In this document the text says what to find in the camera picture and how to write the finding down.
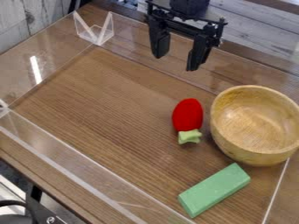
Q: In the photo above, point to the black metal bracket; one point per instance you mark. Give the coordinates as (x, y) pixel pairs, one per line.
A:
(43, 214)

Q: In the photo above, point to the black table leg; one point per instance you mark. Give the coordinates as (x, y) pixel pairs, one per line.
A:
(36, 193)

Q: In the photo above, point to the red plush strawberry toy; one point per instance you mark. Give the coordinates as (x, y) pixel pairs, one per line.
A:
(187, 120)

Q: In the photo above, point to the clear acrylic corner bracket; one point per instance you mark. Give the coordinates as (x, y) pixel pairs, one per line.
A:
(95, 34)

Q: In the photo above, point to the clear acrylic tray wall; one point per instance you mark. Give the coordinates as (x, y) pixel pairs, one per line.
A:
(86, 126)

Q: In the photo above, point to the wooden bowl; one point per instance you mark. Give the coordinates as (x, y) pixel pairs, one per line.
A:
(254, 125)

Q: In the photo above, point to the green rectangular block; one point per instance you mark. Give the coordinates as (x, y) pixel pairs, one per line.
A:
(212, 190)

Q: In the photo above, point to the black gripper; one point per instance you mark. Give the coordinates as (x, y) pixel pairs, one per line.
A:
(190, 18)

